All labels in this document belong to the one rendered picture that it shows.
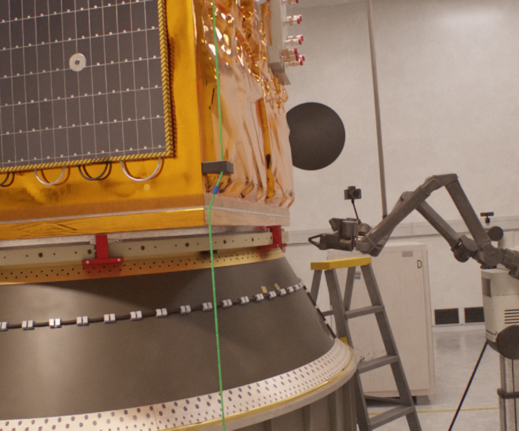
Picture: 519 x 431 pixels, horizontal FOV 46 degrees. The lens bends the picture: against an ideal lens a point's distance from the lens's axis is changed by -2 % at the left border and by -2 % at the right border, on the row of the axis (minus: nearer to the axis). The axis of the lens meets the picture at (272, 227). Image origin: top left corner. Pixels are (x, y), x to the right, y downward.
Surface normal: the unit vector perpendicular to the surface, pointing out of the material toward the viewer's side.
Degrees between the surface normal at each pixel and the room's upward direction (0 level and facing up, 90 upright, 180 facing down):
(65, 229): 90
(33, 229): 90
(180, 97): 92
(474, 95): 90
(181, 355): 62
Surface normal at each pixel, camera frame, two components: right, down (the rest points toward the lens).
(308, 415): -0.59, 0.04
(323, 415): 0.86, -0.06
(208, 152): 0.67, -0.04
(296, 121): -0.12, 0.00
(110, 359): 0.25, -0.49
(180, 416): 0.26, -0.76
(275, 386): 0.44, -0.77
